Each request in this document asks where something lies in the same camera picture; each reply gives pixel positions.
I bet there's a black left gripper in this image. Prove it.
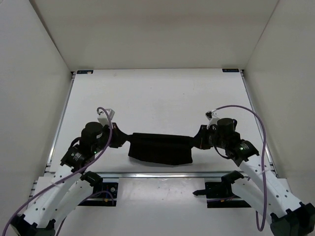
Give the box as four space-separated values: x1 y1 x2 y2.
96 119 131 148

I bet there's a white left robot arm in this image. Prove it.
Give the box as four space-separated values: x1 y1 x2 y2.
9 122 129 236

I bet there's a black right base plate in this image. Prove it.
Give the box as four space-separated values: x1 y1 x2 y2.
205 181 251 208

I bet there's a blue corner label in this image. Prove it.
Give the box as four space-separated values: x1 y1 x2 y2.
76 70 94 74
222 68 239 73

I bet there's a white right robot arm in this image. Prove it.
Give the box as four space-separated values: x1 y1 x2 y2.
193 118 315 236

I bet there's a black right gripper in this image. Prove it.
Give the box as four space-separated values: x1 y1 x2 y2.
189 125 226 150

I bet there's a black skirt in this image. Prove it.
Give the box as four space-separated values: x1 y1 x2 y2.
127 133 193 166

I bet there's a blue right corner label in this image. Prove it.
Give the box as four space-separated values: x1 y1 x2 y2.
222 68 239 73

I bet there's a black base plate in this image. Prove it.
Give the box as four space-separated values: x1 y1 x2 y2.
79 178 119 207
205 181 251 208

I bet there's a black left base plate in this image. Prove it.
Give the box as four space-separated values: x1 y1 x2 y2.
79 178 119 207

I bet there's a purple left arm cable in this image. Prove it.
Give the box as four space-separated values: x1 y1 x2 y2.
4 106 116 236

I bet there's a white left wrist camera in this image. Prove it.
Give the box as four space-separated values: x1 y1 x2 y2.
96 107 115 127

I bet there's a blue left corner label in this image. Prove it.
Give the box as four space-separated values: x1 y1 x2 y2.
76 70 94 74

